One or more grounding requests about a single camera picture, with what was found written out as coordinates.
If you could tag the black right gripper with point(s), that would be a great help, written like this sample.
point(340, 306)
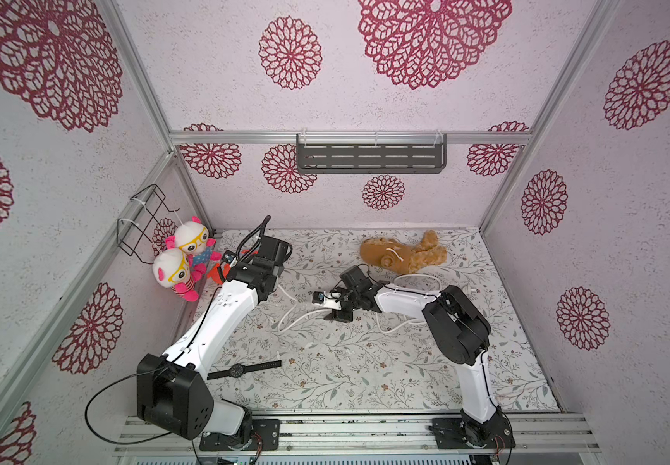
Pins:
point(341, 300)

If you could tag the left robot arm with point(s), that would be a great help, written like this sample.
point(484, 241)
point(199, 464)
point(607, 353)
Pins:
point(171, 389)

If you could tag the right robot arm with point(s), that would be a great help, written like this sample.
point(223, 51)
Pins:
point(461, 333)

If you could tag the brown plush dog toy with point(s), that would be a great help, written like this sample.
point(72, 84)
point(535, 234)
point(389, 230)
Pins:
point(402, 259)

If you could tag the black wristwatch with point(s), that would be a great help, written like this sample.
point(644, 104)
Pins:
point(238, 370)

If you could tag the orange shark plush toy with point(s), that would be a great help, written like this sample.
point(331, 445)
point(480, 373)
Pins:
point(218, 273)

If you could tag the white plush blue dotted dress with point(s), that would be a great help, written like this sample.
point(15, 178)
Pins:
point(196, 241)

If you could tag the white plush red striped dress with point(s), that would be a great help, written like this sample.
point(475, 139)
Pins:
point(175, 270)

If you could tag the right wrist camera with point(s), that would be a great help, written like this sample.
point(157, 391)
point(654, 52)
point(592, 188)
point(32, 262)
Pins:
point(327, 300)

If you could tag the grey wall shelf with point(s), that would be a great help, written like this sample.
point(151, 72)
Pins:
point(344, 157)

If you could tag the black wire basket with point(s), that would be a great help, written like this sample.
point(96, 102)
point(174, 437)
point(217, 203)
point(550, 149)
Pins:
point(134, 235)

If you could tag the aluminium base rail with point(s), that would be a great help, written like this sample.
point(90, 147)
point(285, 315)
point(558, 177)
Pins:
point(423, 433)

